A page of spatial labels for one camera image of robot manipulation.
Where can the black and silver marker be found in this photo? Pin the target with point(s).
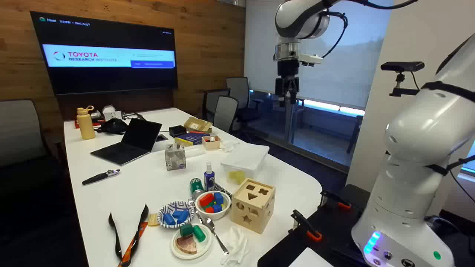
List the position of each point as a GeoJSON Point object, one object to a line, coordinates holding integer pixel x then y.
{"type": "Point", "coordinates": [99, 177]}

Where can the yellow cardboard box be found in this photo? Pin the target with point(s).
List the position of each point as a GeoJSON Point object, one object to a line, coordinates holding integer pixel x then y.
{"type": "Point", "coordinates": [197, 125]}

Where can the wooden shape sorter box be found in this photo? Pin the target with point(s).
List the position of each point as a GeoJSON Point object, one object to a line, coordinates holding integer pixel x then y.
{"type": "Point", "coordinates": [252, 205]}

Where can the green can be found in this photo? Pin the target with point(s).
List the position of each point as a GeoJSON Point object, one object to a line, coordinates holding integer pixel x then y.
{"type": "Point", "coordinates": [196, 187]}

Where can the grey patterned tissue box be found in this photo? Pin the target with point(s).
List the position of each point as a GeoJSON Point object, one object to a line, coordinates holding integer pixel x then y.
{"type": "Point", "coordinates": [175, 158]}

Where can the blue patterned bowl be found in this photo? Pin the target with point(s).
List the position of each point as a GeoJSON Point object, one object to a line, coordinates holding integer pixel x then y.
{"type": "Point", "coordinates": [175, 214]}

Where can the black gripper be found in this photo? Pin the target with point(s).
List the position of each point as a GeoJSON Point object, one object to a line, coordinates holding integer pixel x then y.
{"type": "Point", "coordinates": [286, 69]}

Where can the large blue toy block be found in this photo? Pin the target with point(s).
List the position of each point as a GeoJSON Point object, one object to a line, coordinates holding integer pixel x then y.
{"type": "Point", "coordinates": [218, 199]}

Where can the white plate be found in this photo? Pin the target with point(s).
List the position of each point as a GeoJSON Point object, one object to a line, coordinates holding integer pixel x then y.
{"type": "Point", "coordinates": [190, 244]}

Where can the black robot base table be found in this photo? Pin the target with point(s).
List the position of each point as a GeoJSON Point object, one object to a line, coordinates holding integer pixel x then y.
{"type": "Point", "coordinates": [326, 232]}

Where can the blue toy cylinder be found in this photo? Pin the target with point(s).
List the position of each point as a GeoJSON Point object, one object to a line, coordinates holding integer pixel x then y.
{"type": "Point", "coordinates": [168, 219]}
{"type": "Point", "coordinates": [181, 216]}

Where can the blue book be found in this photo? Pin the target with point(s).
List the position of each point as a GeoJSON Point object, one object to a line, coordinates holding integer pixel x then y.
{"type": "Point", "coordinates": [191, 138]}

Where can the wall-mounted TV screen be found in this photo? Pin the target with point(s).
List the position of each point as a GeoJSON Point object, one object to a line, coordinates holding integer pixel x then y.
{"type": "Point", "coordinates": [105, 52]}

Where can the blue hand sanitizer bottle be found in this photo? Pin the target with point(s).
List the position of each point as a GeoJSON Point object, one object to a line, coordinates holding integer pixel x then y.
{"type": "Point", "coordinates": [209, 177]}

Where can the black bag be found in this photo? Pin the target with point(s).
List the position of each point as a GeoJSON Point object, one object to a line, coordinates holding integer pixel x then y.
{"type": "Point", "coordinates": [113, 125]}

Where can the small wooden box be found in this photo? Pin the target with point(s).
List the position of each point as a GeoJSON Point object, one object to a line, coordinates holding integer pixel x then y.
{"type": "Point", "coordinates": [211, 143]}

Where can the white bowl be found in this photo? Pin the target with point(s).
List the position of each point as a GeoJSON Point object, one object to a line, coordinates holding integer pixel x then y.
{"type": "Point", "coordinates": [212, 204]}

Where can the white plastic bin lid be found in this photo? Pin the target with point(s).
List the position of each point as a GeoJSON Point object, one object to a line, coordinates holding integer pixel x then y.
{"type": "Point", "coordinates": [245, 156]}

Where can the black box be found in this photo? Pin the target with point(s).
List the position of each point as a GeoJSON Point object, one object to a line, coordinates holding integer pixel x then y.
{"type": "Point", "coordinates": [177, 131]}

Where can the brown toy food slice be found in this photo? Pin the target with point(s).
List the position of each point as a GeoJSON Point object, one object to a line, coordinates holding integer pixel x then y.
{"type": "Point", "coordinates": [185, 244]}

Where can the large grey office chair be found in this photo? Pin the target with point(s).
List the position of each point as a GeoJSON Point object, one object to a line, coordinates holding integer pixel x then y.
{"type": "Point", "coordinates": [22, 134]}

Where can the black laptop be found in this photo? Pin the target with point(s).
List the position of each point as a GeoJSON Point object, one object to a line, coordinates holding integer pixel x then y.
{"type": "Point", "coordinates": [129, 141]}

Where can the yellow water bottle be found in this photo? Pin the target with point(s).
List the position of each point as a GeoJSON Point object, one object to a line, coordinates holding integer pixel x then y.
{"type": "Point", "coordinates": [86, 124]}

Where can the green toy cylinder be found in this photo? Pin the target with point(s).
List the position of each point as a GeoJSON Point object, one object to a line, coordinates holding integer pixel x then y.
{"type": "Point", "coordinates": [199, 233]}
{"type": "Point", "coordinates": [185, 230]}

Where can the black camera on stand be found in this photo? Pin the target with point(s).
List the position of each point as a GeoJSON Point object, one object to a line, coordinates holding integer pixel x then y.
{"type": "Point", "coordinates": [401, 75]}

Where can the large red toy block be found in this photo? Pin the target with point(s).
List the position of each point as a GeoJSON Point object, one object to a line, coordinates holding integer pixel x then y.
{"type": "Point", "coordinates": [206, 199]}

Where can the white cloth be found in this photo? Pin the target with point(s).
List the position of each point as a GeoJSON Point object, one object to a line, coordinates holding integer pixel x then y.
{"type": "Point", "coordinates": [234, 248]}

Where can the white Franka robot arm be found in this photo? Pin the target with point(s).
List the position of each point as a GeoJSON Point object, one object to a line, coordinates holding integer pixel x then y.
{"type": "Point", "coordinates": [420, 149]}

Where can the yellow sponge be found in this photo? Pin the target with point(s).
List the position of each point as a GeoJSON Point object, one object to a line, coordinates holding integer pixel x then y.
{"type": "Point", "coordinates": [236, 177]}

